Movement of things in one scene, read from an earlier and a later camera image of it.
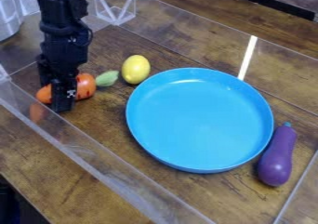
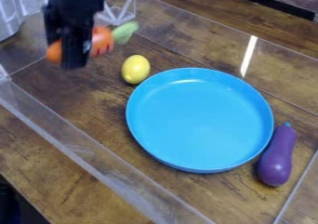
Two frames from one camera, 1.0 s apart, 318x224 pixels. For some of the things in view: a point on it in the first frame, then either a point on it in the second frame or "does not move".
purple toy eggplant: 274,165 does not move
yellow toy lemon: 135,69 does not move
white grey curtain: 19,5 does not move
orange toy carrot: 85,85 to 101,42
